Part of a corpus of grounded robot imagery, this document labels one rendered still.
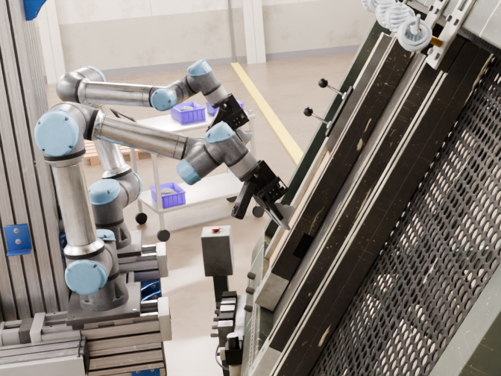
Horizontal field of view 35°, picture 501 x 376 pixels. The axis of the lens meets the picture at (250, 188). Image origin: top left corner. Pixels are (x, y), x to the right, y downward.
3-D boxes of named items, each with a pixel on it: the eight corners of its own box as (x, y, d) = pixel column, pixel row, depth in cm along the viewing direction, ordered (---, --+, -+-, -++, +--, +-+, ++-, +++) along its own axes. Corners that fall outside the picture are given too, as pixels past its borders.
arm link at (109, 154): (105, 214, 303) (54, 75, 291) (123, 201, 317) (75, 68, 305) (132, 208, 299) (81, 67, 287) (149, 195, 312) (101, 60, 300)
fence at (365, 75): (273, 256, 316) (265, 252, 315) (391, 36, 288) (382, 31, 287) (273, 261, 311) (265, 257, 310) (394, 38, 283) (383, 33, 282)
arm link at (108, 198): (85, 223, 293) (80, 188, 289) (103, 210, 305) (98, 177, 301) (114, 224, 289) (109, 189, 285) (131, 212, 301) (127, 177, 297)
